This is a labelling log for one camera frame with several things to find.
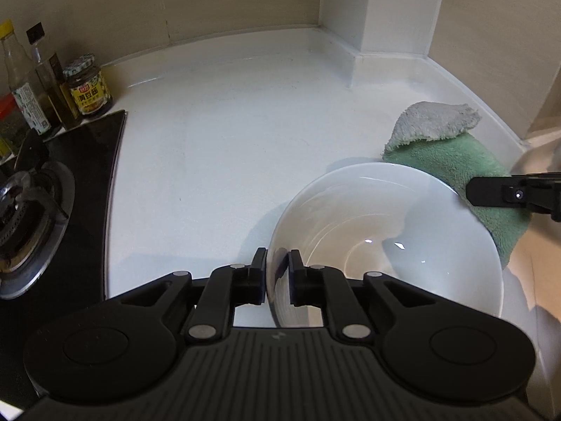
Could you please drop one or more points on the metal stove burner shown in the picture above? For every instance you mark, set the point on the metal stove burner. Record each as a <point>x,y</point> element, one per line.
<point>30,228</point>

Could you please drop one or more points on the red lid jar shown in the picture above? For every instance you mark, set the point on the red lid jar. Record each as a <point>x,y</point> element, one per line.
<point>8,123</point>

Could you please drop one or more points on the dark oil bottle black cap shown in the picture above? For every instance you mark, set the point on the dark oil bottle black cap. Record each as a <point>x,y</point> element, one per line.
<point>55,92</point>

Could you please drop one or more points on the clear bottle yellow cap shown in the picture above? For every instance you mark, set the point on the clear bottle yellow cap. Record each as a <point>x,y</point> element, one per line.
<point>22,92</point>

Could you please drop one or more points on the black glass gas stove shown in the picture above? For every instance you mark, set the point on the black glass gas stove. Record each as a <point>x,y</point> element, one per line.
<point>87,175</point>

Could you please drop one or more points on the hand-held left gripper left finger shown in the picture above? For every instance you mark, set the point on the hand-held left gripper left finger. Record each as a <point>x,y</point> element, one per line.
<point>261,278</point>

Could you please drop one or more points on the green cleaning cloth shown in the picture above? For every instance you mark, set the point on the green cleaning cloth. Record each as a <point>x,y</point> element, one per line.
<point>438,158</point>

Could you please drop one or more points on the white patterned bowl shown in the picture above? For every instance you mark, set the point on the white patterned bowl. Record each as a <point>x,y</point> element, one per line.
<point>350,228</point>

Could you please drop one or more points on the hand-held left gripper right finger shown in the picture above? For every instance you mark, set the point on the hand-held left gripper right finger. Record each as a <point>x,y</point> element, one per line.
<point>294,278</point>

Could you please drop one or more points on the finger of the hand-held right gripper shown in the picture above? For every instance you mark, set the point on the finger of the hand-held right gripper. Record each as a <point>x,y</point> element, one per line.
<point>491,190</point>

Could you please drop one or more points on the yellow label sauce jar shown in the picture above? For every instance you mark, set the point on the yellow label sauce jar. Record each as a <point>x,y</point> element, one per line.
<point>87,92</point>

